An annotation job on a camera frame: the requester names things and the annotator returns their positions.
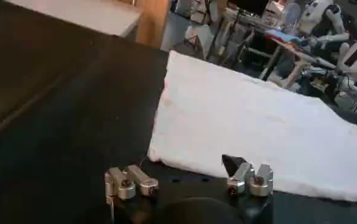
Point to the white chair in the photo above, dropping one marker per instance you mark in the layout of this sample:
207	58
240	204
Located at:
200	38

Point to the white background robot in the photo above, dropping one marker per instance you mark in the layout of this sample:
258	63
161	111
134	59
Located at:
345	58

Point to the white cloth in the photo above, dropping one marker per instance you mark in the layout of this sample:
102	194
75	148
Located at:
251	121

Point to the grey table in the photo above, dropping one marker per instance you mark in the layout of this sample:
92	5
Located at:
84	13

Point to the cluttered desk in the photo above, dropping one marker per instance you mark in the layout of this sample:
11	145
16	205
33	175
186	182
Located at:
266	42

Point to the brown wooden panel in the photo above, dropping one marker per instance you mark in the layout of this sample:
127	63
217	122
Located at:
152	21

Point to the black monitor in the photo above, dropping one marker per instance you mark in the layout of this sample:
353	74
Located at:
251	6

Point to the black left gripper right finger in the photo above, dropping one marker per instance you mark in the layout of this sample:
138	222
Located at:
242	178

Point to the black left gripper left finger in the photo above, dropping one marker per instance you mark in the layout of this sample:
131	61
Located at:
126	184

